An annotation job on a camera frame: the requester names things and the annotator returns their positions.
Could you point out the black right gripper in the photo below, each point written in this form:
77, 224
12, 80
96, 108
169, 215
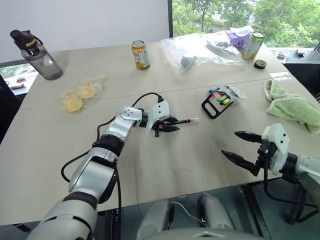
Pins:
264, 155

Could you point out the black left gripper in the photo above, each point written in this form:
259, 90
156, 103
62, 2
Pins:
157, 128

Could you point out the black pen with pink cap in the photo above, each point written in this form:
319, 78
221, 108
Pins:
185, 121

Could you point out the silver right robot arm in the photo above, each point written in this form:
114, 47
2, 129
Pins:
306, 165

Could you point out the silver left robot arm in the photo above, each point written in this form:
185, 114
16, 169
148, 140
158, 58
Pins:
90, 172

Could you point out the black pen holder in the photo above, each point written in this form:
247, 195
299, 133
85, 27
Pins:
211, 110

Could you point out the yellow marker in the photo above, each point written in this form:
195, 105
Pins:
225, 101

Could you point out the orange marker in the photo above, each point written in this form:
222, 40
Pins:
215, 95

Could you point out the blue marker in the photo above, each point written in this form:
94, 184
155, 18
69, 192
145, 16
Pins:
213, 91

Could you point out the green marker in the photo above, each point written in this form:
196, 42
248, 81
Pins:
220, 100

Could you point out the clear plastic marker wrapper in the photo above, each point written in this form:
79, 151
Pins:
237, 93

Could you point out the dark grey object in bag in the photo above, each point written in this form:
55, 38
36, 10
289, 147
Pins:
187, 62

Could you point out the green towel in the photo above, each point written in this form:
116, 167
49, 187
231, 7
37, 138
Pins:
292, 105

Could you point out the grey rounded robot leg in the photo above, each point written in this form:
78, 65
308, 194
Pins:
155, 220
216, 212

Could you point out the large clear plastic bag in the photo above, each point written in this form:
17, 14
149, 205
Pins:
207, 58

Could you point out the orange drink can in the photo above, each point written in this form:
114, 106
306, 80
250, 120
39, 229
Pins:
141, 56

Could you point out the clear plastic label strip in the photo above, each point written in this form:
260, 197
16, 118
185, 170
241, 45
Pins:
281, 75

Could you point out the black tape roll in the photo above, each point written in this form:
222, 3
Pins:
260, 64

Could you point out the yellow puffed snack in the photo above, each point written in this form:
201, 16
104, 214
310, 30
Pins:
86, 90
72, 104

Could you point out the clear bag of yellow snacks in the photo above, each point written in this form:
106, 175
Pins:
82, 93

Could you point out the black chair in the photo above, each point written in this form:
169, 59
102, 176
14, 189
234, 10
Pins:
306, 72
7, 110

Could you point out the green drink can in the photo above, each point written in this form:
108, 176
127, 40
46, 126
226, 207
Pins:
252, 47

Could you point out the purple snack packet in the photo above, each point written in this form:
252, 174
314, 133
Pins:
238, 40

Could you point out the grey translucent water bottle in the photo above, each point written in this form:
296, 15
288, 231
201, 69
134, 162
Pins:
41, 58

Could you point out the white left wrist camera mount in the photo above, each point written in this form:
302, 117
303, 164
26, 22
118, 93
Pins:
160, 110

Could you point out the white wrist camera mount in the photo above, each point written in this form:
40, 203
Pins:
277, 140
160, 110

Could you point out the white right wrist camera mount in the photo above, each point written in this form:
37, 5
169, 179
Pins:
277, 140

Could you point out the black table leg frame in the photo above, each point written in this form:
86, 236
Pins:
255, 210

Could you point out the black window frame post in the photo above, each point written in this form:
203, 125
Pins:
170, 17

